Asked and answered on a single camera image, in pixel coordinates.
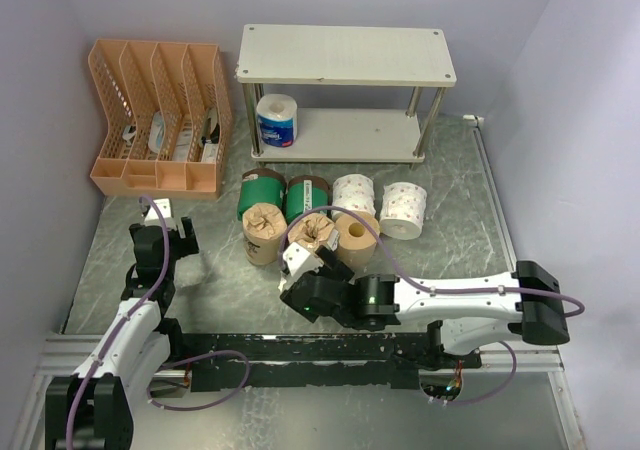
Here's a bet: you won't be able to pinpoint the white dotted roll right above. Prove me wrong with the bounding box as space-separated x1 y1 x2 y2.
379 182 427 240

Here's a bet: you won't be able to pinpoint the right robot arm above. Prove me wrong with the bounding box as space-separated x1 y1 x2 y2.
279 243 570 368

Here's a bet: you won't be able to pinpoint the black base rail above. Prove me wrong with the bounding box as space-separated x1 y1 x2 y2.
170 330 481 392

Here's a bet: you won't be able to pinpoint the bare tan paper roll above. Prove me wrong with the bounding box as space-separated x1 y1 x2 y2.
335 214 377 271

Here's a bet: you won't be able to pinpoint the white dotted roll left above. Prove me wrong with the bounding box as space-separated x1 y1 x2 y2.
332 174 376 217

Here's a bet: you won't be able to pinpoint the plastic white blue roll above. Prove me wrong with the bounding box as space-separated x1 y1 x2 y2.
256 94 298 148

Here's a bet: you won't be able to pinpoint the papers in organizer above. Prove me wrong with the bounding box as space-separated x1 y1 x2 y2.
120 107 221 163

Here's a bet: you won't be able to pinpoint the white dotted roll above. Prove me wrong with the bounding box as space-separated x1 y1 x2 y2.
332 174 376 217
379 182 427 240

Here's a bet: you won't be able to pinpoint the orange plastic file organizer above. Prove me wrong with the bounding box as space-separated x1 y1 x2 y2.
88 39 234 200

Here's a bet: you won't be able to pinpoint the brown paper roll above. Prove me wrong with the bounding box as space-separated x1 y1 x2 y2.
242 203 287 266
287 212 339 253

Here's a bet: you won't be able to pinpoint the white wall clip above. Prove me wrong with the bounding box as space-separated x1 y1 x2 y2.
463 114 485 128

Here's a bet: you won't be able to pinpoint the green wrapped roll left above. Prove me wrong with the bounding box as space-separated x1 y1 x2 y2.
236 167 287 221

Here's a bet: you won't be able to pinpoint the green wrapped roll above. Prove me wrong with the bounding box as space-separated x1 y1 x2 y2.
236 167 287 221
285 175 331 224

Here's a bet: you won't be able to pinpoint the green wrapped roll right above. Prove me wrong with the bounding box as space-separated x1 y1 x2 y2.
285 175 331 224

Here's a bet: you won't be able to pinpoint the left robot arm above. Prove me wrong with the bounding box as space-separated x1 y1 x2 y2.
44 196 199 449

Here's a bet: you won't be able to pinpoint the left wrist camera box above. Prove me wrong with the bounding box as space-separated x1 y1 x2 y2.
144 198 176 229

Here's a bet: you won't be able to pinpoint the white two-tier shelf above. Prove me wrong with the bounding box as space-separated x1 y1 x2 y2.
236 23 457 165

